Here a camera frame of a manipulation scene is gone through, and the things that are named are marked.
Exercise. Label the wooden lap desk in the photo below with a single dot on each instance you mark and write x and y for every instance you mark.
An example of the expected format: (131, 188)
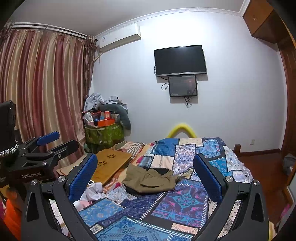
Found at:
(108, 163)

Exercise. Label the wooden wall cabinet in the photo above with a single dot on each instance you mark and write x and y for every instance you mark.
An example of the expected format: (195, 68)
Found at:
(262, 21)

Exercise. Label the orange box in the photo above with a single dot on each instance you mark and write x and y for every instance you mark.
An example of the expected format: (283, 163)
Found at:
(105, 119)

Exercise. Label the white air conditioner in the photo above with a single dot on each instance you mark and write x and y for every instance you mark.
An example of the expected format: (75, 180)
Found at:
(115, 38)

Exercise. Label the khaki pants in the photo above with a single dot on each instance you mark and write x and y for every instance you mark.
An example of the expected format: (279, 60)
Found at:
(150, 179)

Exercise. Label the white crumpled cloth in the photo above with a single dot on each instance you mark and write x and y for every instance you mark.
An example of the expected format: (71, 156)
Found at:
(93, 192)

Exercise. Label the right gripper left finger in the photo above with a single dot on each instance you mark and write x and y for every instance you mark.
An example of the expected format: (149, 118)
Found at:
(38, 219)

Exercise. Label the small wall monitor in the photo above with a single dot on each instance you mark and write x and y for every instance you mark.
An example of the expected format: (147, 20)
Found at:
(183, 86)

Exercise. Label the green storage bag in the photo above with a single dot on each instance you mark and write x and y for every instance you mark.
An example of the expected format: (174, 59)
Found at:
(98, 139)

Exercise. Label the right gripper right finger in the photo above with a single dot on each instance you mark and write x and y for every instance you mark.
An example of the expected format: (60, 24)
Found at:
(251, 221)

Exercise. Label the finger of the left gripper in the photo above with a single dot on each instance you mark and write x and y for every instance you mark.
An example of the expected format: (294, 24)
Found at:
(51, 137)

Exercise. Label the blue patchwork bedspread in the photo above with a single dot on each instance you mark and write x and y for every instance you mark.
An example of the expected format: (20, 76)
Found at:
(178, 214)

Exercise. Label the striped pink curtain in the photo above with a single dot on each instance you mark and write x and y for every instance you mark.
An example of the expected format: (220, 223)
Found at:
(48, 76)

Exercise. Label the large wall television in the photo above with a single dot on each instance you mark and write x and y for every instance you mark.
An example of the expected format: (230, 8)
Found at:
(180, 61)

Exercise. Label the yellow curved headrest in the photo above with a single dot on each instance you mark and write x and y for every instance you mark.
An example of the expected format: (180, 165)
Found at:
(184, 128)

